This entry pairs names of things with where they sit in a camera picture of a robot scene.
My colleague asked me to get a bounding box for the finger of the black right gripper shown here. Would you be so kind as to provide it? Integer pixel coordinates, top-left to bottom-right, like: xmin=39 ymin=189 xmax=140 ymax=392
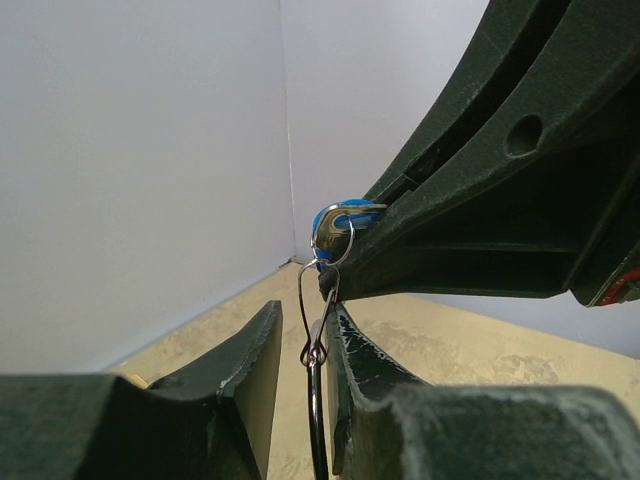
xmin=365 ymin=1 xmax=569 ymax=200
xmin=338 ymin=1 xmax=639 ymax=306

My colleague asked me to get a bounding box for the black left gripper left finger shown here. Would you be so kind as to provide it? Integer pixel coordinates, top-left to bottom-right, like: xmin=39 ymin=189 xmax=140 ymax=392
xmin=1 ymin=301 xmax=283 ymax=479

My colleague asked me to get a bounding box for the tan spiral notebook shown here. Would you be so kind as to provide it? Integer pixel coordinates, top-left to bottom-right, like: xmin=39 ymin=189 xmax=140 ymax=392
xmin=122 ymin=374 xmax=149 ymax=390

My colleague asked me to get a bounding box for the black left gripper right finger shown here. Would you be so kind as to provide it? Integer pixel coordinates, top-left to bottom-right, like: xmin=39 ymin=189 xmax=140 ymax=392
xmin=325 ymin=306 xmax=639 ymax=479

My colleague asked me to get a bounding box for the large metal keyring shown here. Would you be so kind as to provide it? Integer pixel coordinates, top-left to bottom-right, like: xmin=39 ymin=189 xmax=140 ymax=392
xmin=306 ymin=350 xmax=329 ymax=480

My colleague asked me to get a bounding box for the metal wire key clip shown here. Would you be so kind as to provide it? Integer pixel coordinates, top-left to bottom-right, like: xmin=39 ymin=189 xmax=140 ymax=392
xmin=297 ymin=214 xmax=357 ymax=366

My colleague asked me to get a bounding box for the blue capped key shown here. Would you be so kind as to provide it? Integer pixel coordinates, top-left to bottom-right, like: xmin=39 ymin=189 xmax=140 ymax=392
xmin=311 ymin=199 xmax=387 ymax=265

